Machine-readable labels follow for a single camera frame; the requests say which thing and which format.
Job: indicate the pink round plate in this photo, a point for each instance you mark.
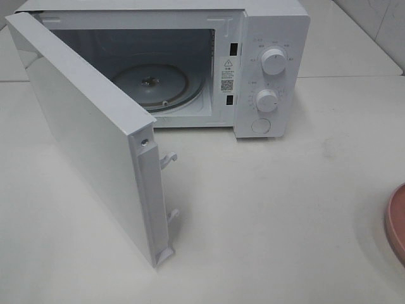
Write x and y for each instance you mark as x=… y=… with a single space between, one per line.
x=394 y=222

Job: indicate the round white door button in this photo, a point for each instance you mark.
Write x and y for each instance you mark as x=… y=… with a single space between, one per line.
x=261 y=126

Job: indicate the upper white power knob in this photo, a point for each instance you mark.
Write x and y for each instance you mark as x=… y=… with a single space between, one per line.
x=273 y=60

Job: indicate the white timer knob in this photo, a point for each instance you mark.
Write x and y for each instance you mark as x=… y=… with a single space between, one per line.
x=267 y=100

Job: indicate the white microwave oven body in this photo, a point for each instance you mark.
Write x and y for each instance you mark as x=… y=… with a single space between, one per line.
x=221 y=40

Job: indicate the white microwave door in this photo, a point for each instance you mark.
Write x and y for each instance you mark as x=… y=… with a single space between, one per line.
x=107 y=136

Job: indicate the glass microwave turntable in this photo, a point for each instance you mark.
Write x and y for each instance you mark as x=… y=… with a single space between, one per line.
x=159 y=87

